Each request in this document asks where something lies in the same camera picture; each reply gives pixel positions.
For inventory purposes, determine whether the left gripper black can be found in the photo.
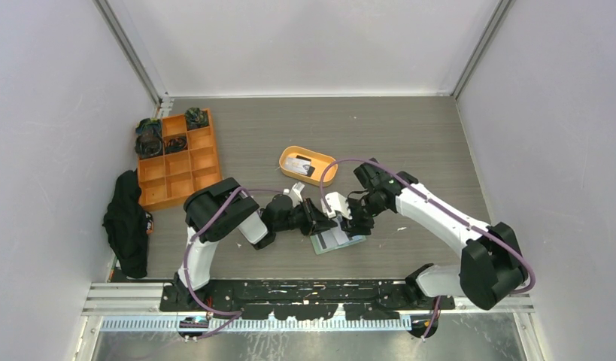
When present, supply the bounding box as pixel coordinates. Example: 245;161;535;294
275;198;338;236

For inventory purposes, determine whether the green card holder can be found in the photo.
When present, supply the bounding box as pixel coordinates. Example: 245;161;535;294
311;228;366;255

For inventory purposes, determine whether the orange oval tray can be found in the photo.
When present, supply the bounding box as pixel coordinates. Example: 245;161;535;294
279;145;335;186

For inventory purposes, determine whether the white magnetic stripe card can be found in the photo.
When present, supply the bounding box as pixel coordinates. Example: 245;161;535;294
316;228;356;251

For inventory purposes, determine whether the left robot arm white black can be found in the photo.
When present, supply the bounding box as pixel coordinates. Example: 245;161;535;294
174;177;338;311

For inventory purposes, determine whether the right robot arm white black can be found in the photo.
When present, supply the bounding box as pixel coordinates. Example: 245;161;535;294
322;159;533;310

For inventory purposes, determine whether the orange compartment organizer box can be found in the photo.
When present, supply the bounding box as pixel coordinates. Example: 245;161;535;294
137;108;223;211

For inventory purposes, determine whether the dark rolled item top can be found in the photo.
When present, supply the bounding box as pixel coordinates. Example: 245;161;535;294
184;108;209;131

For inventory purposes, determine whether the dark rolled item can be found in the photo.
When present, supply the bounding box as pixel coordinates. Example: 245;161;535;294
135;134;163;159
135;118;162;138
184;108;209;131

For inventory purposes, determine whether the dark item middle compartment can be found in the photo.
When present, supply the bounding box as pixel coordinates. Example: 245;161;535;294
164;135;188;154

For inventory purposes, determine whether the dark rolled item left lower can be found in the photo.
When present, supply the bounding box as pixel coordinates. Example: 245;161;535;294
135;134;163;159

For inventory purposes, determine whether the black cloth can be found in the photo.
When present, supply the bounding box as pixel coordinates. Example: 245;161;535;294
102;170;149;279

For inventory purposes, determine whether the dark rolled item left upper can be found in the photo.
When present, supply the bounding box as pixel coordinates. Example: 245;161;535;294
135;118;162;138

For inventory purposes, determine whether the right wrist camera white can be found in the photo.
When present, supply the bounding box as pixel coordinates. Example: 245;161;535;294
321;192;352;220

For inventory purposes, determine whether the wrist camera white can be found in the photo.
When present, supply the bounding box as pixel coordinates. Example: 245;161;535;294
282;182;305;207
321;192;352;220

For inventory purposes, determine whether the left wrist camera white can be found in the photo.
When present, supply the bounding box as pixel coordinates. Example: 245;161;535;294
282;182;305;207

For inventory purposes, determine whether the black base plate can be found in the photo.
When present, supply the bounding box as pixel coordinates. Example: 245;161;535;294
160;278;456;323

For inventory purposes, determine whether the white slotted cable duct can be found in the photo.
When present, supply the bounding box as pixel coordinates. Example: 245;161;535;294
100;315;411;332

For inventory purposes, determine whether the aluminium frame rail left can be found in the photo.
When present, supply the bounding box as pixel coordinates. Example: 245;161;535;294
93;0;170;105

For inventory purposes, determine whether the aluminium frame rail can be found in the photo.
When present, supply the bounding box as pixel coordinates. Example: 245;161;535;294
451;0;515;101
93;0;170;105

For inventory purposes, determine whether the aluminium frame rail right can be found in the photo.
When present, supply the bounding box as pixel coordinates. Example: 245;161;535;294
451;0;515;101

